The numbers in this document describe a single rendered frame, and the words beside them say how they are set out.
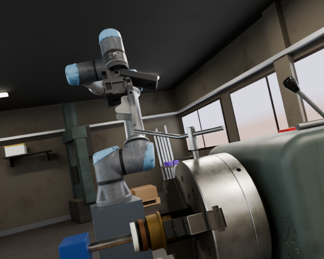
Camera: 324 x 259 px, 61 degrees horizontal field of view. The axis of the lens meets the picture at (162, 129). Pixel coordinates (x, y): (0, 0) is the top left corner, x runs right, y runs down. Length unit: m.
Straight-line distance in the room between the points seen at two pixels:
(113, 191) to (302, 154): 0.77
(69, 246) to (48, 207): 7.29
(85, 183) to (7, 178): 2.15
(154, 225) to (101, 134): 7.31
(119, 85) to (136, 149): 0.41
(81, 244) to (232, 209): 0.34
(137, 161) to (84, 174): 5.71
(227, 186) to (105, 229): 0.64
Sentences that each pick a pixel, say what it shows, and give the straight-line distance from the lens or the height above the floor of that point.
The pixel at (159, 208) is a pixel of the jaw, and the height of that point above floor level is 1.13.
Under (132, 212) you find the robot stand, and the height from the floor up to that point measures 1.06.
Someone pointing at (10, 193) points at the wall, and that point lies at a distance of 8.07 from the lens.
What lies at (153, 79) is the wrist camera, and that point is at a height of 1.49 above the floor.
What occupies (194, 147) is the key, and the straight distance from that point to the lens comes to 0.72.
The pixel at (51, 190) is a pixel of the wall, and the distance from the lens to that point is 7.93.
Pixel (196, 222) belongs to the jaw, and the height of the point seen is 1.11.
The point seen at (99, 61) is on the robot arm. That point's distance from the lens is 1.02.
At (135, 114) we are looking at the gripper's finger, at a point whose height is 1.39.
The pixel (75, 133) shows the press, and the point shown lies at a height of 2.10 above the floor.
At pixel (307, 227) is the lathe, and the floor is 1.07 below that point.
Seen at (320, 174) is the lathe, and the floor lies 1.17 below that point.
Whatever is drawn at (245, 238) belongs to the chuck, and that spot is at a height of 1.06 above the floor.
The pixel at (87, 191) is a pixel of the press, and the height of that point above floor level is 0.70.
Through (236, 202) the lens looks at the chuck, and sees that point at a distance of 0.62.
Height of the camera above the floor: 1.27
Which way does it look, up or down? 5 degrees up
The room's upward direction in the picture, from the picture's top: 11 degrees counter-clockwise
